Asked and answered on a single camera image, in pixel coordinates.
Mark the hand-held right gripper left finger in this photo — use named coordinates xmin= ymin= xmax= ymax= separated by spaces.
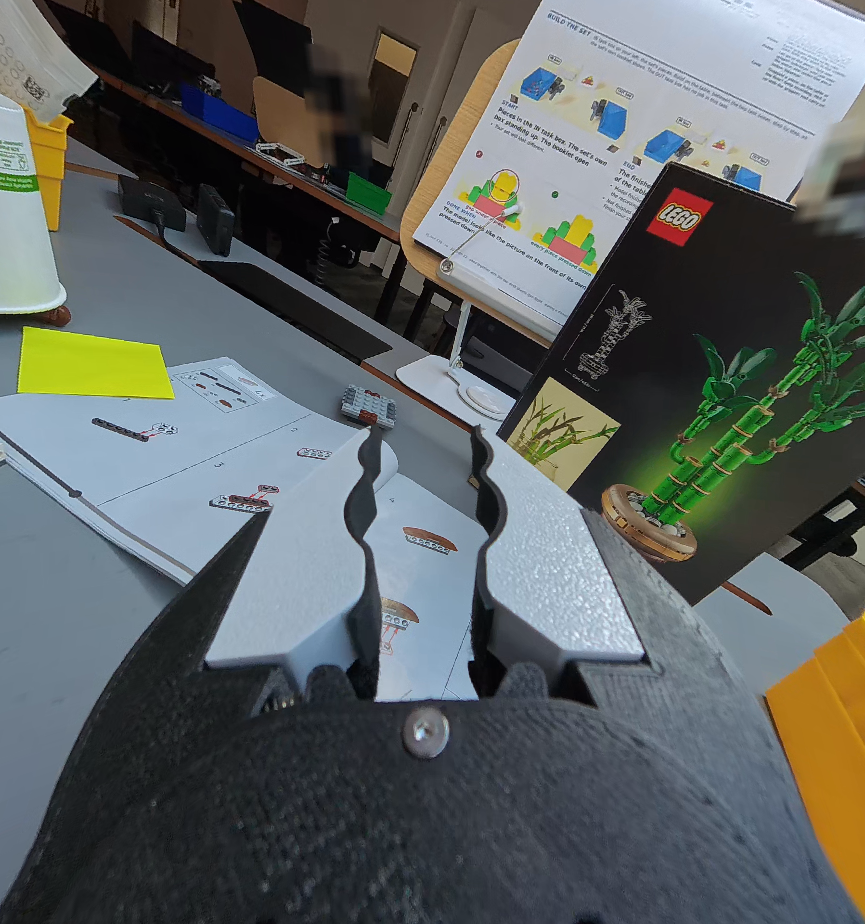
xmin=205 ymin=427 xmax=384 ymax=701

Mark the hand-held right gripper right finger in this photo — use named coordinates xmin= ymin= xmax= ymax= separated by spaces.
xmin=468 ymin=426 xmax=646 ymax=697

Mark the yellow plastic bin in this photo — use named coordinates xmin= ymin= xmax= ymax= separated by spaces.
xmin=22 ymin=108 xmax=74 ymax=233
xmin=764 ymin=599 xmax=865 ymax=924

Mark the lego instruction booklet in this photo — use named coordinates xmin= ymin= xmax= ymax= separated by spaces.
xmin=0 ymin=356 xmax=487 ymax=703

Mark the grey brown lego base assembly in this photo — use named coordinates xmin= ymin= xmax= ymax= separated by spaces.
xmin=340 ymin=385 xmax=397 ymax=428

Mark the black lego set box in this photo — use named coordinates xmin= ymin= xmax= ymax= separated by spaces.
xmin=497 ymin=162 xmax=865 ymax=607

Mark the wooden document stand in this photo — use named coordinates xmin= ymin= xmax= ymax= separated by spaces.
xmin=395 ymin=38 xmax=578 ymax=421

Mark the yellow paper sheet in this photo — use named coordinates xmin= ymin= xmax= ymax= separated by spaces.
xmin=17 ymin=326 xmax=177 ymax=400

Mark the black rectangular device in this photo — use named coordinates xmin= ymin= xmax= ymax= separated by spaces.
xmin=196 ymin=184 xmax=235 ymax=258

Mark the green storage bin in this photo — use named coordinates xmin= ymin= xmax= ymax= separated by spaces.
xmin=346 ymin=172 xmax=393 ymax=216

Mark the black power adapter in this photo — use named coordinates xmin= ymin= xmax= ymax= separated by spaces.
xmin=118 ymin=175 xmax=188 ymax=233

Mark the white paper cup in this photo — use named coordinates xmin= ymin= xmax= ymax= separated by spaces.
xmin=0 ymin=78 xmax=68 ymax=316

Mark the blue storage bin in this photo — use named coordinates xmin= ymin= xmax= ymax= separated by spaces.
xmin=180 ymin=83 xmax=261 ymax=143

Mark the plywood chair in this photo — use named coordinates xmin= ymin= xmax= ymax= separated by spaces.
xmin=252 ymin=74 xmax=314 ymax=149

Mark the printed task instruction sheet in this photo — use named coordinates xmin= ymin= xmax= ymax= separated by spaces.
xmin=421 ymin=0 xmax=865 ymax=327

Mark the beige printed paper bag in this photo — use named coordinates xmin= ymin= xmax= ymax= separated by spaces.
xmin=0 ymin=0 xmax=100 ymax=124

